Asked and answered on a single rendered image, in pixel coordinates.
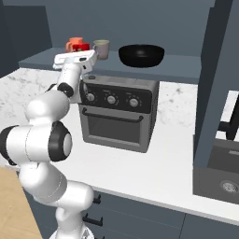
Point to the blue-grey drawer front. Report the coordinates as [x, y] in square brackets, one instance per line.
[124, 231]
[140, 211]

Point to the blue-grey open cabinet door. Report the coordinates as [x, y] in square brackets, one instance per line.
[214, 77]
[21, 40]

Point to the blue-grey wall cabinet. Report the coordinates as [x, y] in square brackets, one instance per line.
[180, 67]

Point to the red cup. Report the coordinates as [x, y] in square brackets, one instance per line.
[81, 47]

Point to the toaster oven glass door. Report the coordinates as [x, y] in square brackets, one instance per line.
[113, 127]

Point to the blue-grey base cupboard door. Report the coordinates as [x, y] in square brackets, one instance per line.
[211, 228]

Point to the orange mug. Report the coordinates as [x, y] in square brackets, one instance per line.
[74, 42]

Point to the grey sink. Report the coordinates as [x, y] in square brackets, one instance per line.
[217, 180]

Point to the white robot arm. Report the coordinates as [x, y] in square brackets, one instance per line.
[46, 140]

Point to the black bowl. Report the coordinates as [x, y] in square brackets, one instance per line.
[141, 56]

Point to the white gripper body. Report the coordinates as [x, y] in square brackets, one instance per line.
[73, 58]

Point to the beige mug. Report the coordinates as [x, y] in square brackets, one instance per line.
[102, 48]

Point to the silver toaster oven knob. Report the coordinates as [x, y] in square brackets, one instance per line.
[111, 99]
[133, 102]
[90, 97]

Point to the grey toaster oven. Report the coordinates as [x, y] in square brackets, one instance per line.
[124, 90]

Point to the black tap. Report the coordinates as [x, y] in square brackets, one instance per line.
[231, 121]

